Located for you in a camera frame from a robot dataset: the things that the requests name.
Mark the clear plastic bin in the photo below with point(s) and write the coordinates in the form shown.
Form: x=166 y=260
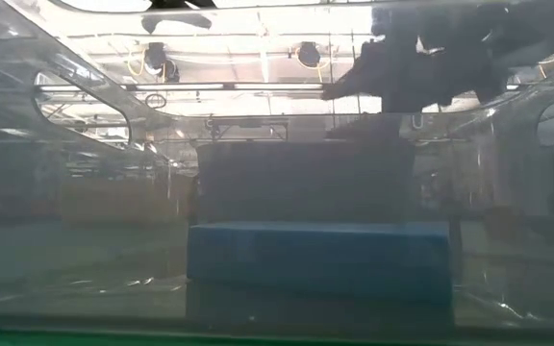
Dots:
x=65 y=269

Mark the green table mat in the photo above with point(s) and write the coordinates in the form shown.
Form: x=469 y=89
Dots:
x=113 y=340

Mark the black overhead camera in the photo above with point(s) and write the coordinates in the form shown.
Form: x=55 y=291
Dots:
x=309 y=55

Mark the black overhead device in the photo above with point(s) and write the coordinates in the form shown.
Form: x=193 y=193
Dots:
x=154 y=55

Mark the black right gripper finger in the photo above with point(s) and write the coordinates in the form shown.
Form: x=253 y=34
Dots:
x=363 y=79
x=409 y=86

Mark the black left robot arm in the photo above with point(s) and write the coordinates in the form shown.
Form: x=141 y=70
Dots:
x=176 y=23

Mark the overhead light bar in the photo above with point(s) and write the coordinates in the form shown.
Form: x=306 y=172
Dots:
x=181 y=87

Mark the long blue block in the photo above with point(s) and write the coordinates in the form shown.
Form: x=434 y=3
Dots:
x=315 y=259

